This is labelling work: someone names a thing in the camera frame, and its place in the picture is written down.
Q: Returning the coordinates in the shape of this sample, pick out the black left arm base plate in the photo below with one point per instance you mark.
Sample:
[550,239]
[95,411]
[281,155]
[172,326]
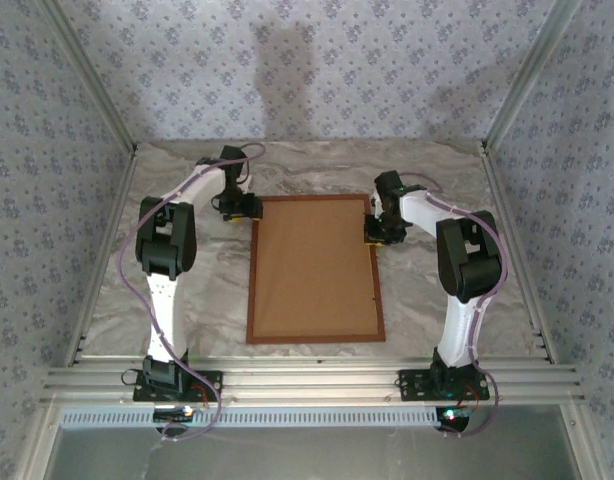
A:
[214,380]

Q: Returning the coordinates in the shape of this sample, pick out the aluminium mounting rail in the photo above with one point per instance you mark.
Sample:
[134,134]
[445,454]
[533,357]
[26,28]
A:
[312,385]

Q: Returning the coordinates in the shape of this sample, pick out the grey metal panel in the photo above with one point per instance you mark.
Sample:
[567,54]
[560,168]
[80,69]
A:
[312,455]

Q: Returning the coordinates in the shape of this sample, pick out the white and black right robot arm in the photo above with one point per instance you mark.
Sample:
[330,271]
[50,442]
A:
[467,260]

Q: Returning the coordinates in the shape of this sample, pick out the aluminium corner post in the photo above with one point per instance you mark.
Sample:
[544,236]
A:
[93,75]
[526,75]

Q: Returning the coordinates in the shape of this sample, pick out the brown wooden picture frame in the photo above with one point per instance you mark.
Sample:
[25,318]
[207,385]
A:
[317,340]

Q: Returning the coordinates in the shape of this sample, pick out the aluminium side rail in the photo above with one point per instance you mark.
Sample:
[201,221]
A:
[119,200]
[499,190]

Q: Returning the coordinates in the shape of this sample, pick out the brown backing board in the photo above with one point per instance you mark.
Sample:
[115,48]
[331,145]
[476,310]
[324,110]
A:
[314,270]

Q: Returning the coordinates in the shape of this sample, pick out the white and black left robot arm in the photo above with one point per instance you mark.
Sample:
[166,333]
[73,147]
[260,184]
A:
[167,240]

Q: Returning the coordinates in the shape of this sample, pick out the aluminium frame leg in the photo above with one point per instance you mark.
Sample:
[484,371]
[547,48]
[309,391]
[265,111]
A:
[579,440]
[42,440]

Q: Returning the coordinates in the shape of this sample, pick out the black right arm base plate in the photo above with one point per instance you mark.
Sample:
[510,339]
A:
[412,385]

